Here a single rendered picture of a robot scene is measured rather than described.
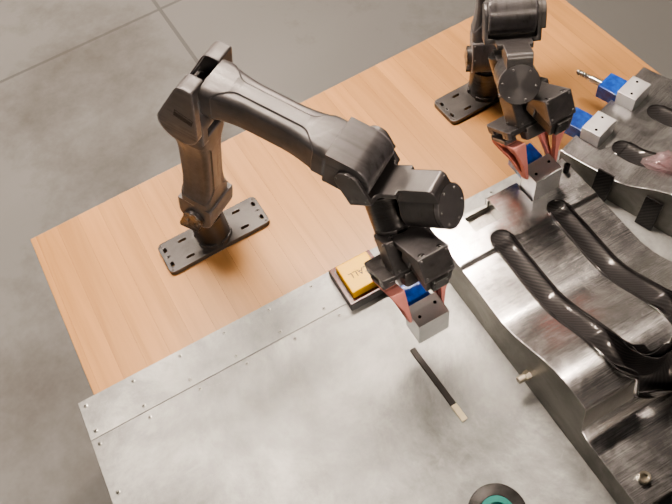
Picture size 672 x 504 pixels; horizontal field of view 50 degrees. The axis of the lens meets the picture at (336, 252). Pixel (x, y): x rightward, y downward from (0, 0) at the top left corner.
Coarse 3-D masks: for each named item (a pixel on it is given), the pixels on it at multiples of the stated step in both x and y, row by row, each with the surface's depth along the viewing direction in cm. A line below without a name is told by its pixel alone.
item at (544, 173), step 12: (528, 144) 117; (528, 156) 116; (540, 156) 116; (528, 168) 114; (540, 168) 113; (552, 168) 113; (528, 180) 114; (540, 180) 112; (552, 180) 114; (528, 192) 117; (540, 192) 116
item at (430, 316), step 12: (408, 288) 104; (420, 288) 103; (408, 300) 103; (420, 300) 101; (432, 300) 101; (420, 312) 100; (432, 312) 100; (444, 312) 100; (408, 324) 104; (420, 324) 99; (432, 324) 100; (444, 324) 103; (420, 336) 101
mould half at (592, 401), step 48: (576, 192) 117; (480, 240) 114; (528, 240) 113; (624, 240) 112; (480, 288) 110; (576, 288) 108; (528, 336) 103; (576, 336) 100; (624, 336) 98; (528, 384) 109; (576, 384) 95; (624, 384) 94; (576, 432) 100; (624, 432) 98; (624, 480) 95
